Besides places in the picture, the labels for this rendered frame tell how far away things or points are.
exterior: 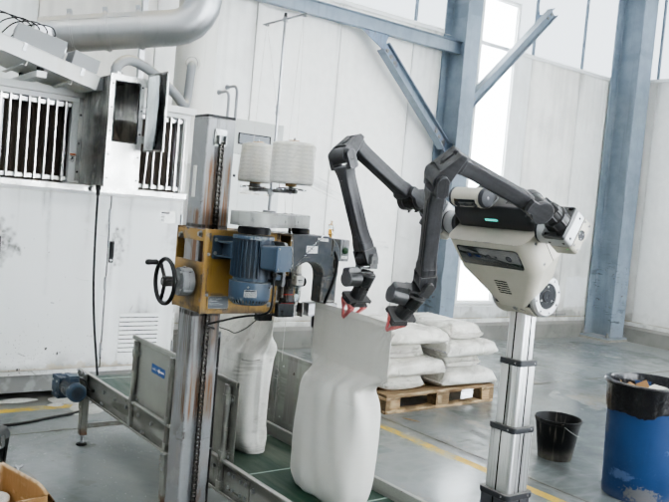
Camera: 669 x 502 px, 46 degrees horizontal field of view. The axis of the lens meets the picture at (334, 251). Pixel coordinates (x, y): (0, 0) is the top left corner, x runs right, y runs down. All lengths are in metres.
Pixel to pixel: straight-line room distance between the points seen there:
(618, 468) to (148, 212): 3.50
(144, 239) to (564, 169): 6.61
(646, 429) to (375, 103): 5.05
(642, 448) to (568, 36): 7.28
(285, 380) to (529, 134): 7.04
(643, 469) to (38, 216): 3.99
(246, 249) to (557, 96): 8.34
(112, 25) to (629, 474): 4.13
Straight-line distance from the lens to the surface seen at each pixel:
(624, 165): 11.46
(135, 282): 5.77
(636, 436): 4.64
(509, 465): 3.12
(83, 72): 5.23
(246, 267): 2.78
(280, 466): 3.34
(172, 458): 3.16
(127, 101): 5.42
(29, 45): 5.16
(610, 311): 11.45
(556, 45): 10.81
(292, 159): 2.84
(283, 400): 3.84
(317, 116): 8.06
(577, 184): 11.13
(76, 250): 5.59
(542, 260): 2.82
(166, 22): 5.42
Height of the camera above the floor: 1.45
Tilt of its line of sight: 3 degrees down
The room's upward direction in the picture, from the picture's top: 5 degrees clockwise
